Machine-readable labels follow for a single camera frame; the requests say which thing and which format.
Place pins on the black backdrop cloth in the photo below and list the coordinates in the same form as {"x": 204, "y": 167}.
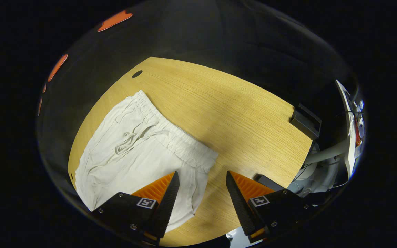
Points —
{"x": 219, "y": 34}

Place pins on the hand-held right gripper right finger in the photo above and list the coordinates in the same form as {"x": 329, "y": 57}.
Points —
{"x": 241, "y": 206}

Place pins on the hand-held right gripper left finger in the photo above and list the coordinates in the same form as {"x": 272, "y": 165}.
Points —
{"x": 167, "y": 206}

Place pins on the black clamp block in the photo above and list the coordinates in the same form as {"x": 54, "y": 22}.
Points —
{"x": 305, "y": 120}

